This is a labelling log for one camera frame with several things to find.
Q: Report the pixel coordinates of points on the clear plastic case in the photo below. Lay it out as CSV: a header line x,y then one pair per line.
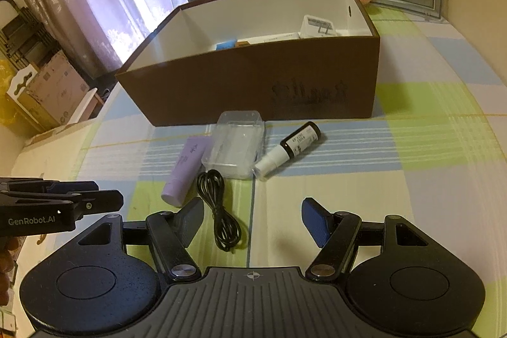
x,y
233,148

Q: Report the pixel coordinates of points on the black spray bottle white cap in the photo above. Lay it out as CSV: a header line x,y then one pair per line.
x,y
297,140

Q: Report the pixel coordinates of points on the brown storage box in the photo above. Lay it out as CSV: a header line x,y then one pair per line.
x,y
237,84

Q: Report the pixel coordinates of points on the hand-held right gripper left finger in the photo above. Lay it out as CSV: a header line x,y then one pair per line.
x,y
192,217

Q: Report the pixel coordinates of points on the plaid bed sheet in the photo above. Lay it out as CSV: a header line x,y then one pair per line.
x,y
416,124

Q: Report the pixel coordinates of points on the white cut-out cardboard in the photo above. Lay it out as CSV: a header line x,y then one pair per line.
x,y
19,82

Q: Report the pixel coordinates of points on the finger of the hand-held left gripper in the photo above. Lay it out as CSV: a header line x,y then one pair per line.
x,y
71,186
101,201

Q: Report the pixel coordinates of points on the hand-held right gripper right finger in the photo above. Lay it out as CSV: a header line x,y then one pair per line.
x,y
313,221

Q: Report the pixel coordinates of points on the white board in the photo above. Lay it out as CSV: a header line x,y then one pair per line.
x,y
89,106

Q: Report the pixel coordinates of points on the black folding rack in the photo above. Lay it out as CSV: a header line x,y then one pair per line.
x,y
23,33

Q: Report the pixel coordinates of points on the yellow plastic bag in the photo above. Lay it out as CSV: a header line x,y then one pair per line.
x,y
10,112

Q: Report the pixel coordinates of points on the small blue box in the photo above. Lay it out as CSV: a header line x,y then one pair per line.
x,y
226,44

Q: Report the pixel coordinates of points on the printed cardboard box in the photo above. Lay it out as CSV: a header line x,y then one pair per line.
x,y
59,84

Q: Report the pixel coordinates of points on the purple tube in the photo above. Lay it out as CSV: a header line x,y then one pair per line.
x,y
184,171

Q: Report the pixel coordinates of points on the white carton with gold label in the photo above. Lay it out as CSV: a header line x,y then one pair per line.
x,y
277,38

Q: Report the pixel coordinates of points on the person's left hand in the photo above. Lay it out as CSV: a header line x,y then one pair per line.
x,y
8,262

